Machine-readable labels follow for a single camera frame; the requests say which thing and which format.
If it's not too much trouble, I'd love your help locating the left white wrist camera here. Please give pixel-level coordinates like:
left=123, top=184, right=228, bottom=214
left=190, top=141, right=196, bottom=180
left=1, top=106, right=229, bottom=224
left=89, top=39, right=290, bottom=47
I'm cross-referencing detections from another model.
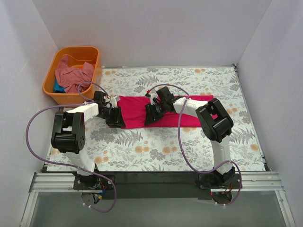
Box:
left=109, top=96, right=120, bottom=108

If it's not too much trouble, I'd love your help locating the orange plastic basket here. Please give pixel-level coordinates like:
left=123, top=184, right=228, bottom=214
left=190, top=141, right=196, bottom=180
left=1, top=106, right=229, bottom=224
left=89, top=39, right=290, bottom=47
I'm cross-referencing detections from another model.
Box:
left=42, top=46, right=102, bottom=105

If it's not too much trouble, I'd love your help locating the floral table mat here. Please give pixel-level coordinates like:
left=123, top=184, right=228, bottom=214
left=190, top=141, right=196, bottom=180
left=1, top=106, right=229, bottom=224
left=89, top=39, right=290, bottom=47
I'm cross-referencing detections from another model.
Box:
left=46, top=66, right=269, bottom=172

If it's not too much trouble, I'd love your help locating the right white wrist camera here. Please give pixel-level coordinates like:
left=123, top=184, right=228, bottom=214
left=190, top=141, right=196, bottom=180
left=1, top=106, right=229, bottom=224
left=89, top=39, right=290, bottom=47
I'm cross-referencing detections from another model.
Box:
left=145, top=90, right=160, bottom=105

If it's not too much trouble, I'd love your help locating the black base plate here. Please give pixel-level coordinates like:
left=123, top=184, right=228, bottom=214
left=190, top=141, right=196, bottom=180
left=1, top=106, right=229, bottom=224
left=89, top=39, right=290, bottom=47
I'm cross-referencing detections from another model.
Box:
left=73, top=171, right=243, bottom=201

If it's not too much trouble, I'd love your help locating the salmon pink t shirt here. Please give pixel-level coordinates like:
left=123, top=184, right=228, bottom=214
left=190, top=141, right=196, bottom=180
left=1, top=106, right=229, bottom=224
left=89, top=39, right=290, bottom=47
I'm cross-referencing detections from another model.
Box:
left=54, top=55, right=95, bottom=94

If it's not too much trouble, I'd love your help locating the teal garment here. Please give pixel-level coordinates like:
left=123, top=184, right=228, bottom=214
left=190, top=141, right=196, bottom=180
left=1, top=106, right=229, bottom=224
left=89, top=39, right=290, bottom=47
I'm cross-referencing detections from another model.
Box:
left=53, top=79, right=65, bottom=93

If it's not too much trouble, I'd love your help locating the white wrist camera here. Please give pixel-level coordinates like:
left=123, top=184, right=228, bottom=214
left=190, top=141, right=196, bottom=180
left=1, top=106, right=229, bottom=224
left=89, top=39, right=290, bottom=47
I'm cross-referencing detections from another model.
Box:
left=109, top=96, right=120, bottom=108
left=145, top=90, right=160, bottom=105

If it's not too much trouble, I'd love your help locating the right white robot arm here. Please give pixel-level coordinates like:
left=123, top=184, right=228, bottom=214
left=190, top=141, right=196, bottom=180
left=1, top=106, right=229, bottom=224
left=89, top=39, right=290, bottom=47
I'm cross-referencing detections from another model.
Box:
left=144, top=87, right=235, bottom=189

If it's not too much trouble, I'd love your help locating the aluminium frame rail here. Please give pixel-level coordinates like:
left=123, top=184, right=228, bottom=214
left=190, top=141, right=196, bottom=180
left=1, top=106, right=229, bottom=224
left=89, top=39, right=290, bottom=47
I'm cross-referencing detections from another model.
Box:
left=21, top=171, right=295, bottom=227

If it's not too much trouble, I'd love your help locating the magenta t shirt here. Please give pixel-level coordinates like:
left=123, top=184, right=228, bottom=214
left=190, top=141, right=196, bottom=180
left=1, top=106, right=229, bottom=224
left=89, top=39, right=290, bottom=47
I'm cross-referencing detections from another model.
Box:
left=117, top=95, right=214, bottom=129

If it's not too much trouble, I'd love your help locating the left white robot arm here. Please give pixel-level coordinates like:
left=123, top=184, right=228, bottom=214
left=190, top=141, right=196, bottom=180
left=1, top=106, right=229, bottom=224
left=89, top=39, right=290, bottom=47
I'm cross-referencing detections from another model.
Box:
left=51, top=91, right=125, bottom=189

